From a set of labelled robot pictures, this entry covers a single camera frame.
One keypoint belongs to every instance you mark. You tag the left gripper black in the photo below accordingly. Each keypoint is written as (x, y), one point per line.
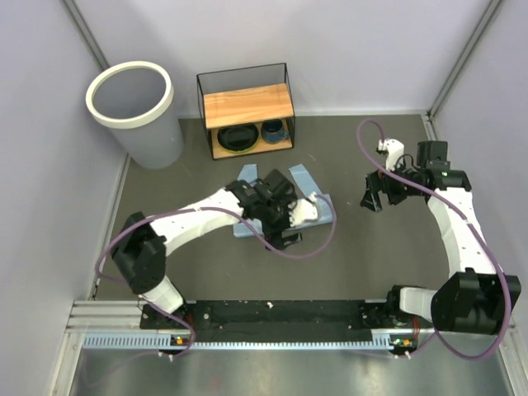
(285, 201)

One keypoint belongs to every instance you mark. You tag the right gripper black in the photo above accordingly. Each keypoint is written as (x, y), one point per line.
(374, 183)

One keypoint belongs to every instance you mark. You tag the light blue trash bag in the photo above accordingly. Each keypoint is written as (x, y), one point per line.
(306, 184)

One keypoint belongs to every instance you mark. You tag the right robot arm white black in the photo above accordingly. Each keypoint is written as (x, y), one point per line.
(471, 300)

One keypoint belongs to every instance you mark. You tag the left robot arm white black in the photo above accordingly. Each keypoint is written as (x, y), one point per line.
(141, 255)

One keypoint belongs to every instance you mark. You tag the white grey trash bin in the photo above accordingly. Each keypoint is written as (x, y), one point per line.
(135, 101)

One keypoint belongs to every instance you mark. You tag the black plate green rim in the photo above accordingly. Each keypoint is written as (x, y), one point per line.
(238, 138)

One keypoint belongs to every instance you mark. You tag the dark blue mug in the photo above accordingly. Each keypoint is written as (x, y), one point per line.
(274, 131)

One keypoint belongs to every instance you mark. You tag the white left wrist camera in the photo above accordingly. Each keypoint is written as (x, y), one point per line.
(308, 209)

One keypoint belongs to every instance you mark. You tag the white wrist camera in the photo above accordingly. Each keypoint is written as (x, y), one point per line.
(308, 209)
(392, 150)

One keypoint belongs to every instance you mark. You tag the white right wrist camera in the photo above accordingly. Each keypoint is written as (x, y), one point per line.
(392, 150)

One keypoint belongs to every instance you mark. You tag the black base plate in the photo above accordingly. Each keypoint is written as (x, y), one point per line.
(291, 320)

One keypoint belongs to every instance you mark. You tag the black wire wooden shelf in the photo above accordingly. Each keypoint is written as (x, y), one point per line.
(247, 95)

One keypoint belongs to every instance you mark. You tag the slotted grey cable duct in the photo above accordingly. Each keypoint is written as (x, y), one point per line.
(375, 341)

